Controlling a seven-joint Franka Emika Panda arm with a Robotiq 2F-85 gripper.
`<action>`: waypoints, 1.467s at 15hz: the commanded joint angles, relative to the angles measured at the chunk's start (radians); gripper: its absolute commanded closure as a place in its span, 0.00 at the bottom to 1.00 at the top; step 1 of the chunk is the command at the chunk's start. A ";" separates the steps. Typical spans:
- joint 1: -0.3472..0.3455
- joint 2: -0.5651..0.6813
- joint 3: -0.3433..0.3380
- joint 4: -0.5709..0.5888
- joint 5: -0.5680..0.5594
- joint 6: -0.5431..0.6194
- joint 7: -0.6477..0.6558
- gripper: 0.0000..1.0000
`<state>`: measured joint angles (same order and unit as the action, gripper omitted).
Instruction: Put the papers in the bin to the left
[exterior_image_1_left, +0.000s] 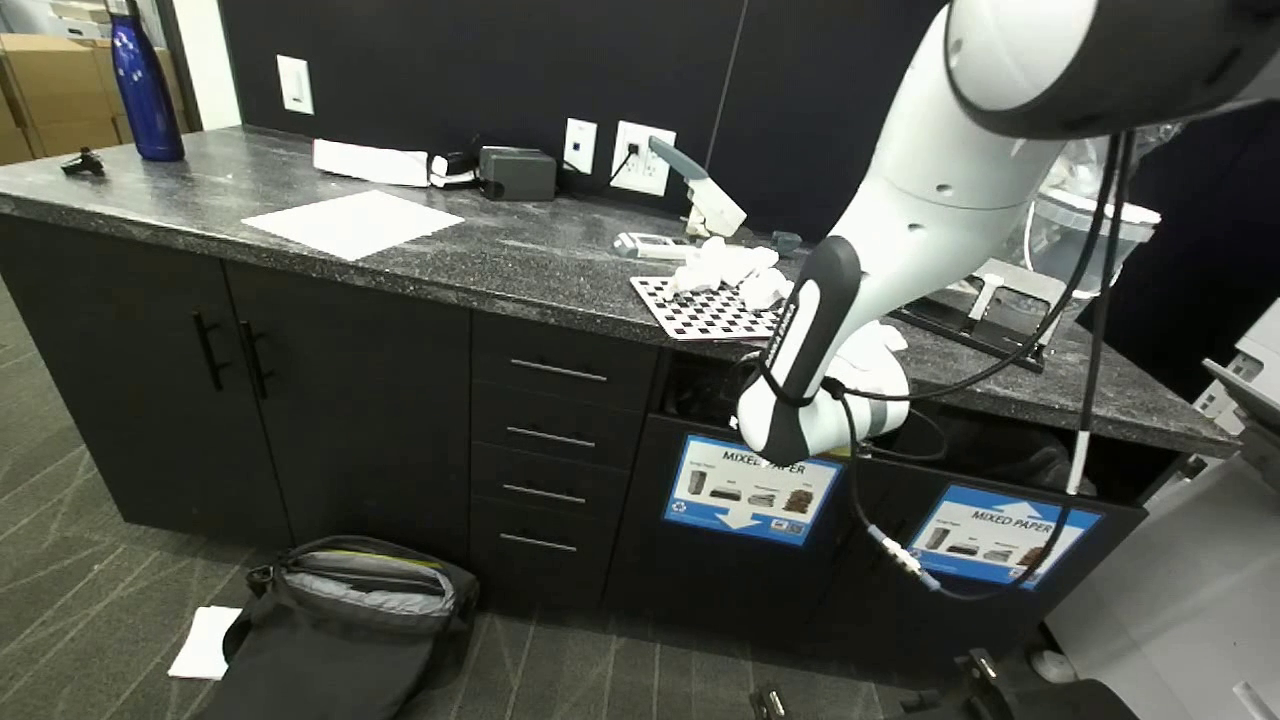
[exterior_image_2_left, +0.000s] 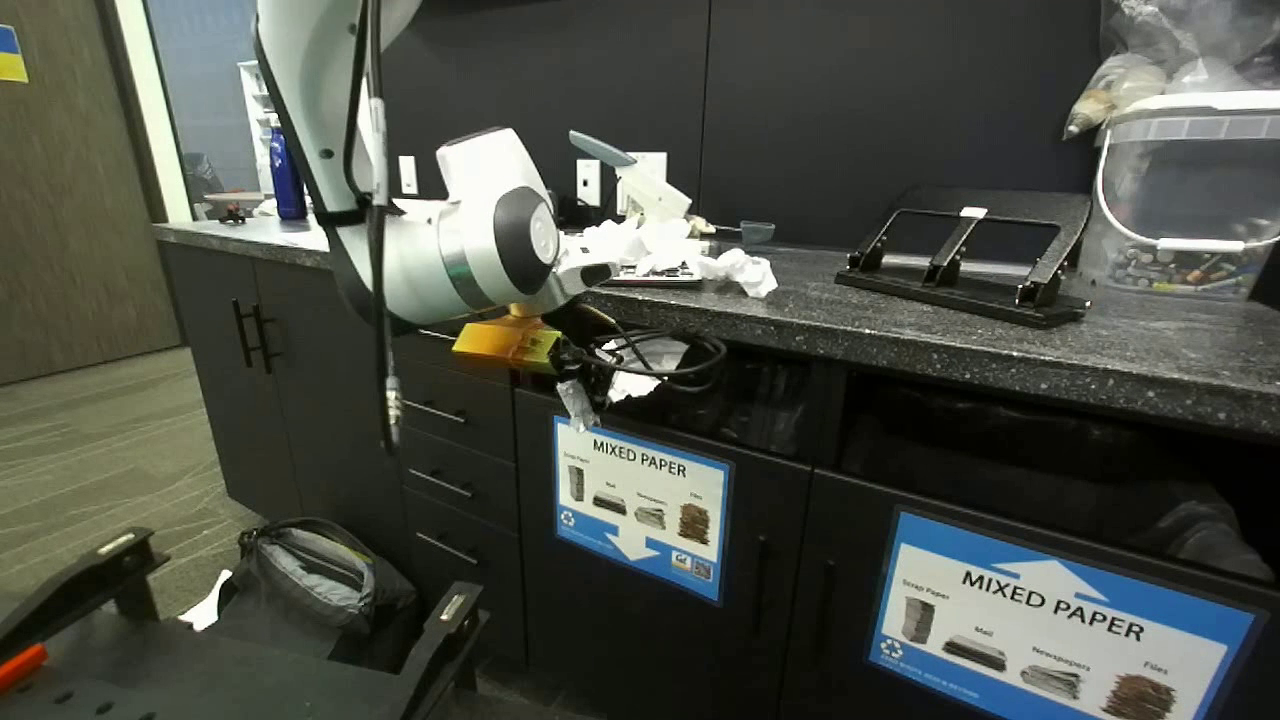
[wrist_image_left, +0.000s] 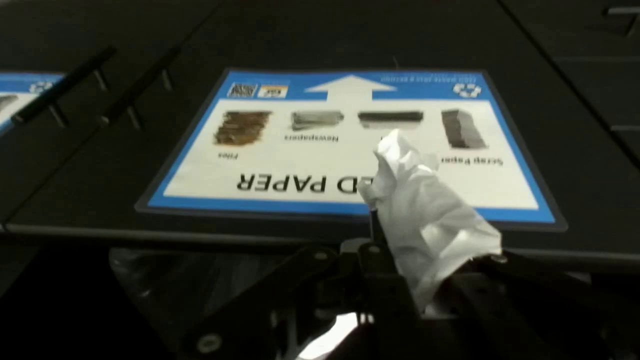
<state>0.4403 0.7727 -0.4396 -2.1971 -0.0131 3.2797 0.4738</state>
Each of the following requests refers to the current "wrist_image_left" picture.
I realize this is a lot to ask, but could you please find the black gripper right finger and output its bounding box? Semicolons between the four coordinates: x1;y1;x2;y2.
433;255;640;360

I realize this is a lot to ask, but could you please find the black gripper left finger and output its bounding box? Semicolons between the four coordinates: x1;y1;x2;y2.
177;237;403;360

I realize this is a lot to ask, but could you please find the white paper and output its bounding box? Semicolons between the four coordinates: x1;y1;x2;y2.
358;127;504;316

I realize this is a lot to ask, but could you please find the black bin door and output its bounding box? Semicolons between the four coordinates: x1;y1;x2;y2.
0;0;640;267
0;0;222;226

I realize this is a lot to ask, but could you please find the black trash bag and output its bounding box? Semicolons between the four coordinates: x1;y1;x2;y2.
0;232;349;360

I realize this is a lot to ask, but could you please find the blue sign with downward arrow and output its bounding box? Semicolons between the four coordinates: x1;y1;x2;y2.
137;65;569;232

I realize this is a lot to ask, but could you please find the black cabinet drawer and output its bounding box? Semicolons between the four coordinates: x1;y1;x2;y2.
549;58;640;132
496;0;640;65

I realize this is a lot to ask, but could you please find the blue sign with upward arrow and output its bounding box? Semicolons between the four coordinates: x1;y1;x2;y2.
0;70;67;132

